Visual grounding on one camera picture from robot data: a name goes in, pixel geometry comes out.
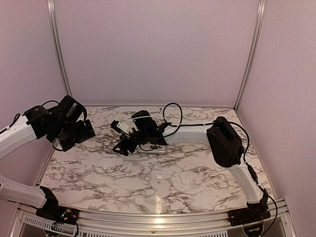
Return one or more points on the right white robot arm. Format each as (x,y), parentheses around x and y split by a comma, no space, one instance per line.
(224,142)

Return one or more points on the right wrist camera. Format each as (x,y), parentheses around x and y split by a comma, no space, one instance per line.
(121,127)

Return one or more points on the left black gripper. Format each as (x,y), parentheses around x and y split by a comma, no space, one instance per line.
(83,135)

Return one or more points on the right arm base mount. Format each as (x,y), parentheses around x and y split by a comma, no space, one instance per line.
(254,212)

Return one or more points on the white remote control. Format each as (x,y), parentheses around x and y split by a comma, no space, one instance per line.
(151,149)

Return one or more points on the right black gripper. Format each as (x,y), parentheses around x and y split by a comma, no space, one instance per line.
(122,144)

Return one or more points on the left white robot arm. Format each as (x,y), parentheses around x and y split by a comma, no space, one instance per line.
(66,122)

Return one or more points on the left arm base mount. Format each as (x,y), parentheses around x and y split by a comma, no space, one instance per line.
(51,209)

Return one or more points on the left aluminium frame post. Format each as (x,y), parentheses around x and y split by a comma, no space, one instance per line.
(58,46)

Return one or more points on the right aluminium frame post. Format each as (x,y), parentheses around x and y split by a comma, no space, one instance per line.
(259,21)

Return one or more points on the aluminium frame post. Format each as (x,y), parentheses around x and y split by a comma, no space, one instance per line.
(259,21)
(58,46)

